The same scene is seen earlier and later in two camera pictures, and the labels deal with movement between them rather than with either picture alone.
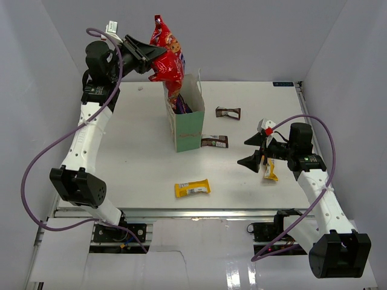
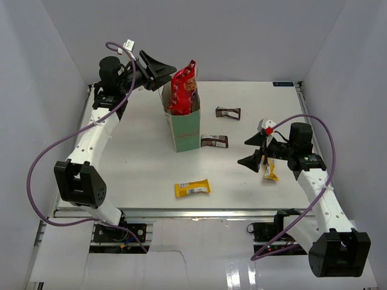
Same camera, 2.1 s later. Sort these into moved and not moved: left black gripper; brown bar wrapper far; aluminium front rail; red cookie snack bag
Moved: left black gripper; red cookie snack bag
Not moved: brown bar wrapper far; aluminium front rail
